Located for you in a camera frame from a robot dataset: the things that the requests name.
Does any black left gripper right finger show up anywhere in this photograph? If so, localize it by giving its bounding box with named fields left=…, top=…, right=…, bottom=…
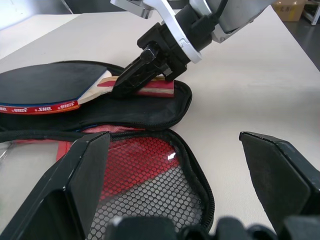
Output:
left=239, top=131, right=320, bottom=229

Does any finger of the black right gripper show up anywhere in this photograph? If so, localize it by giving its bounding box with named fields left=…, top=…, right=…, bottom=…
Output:
left=113, top=64, right=164, bottom=99
left=116, top=47, right=161, bottom=79

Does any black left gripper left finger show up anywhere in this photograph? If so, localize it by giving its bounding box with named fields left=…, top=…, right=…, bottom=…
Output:
left=0, top=131, right=111, bottom=240

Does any black red mesh paddle case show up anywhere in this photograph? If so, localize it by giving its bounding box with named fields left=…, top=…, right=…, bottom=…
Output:
left=0, top=59, right=216, bottom=240

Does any black red table tennis paddle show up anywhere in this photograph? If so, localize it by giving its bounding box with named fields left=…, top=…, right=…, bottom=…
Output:
left=0, top=61, right=177, bottom=116

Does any brown cardboard box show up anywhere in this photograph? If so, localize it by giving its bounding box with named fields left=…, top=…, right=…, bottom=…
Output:
left=271, top=0, right=307, bottom=23

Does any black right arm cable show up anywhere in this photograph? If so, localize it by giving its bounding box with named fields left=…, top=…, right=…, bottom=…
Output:
left=191, top=0, right=230, bottom=35

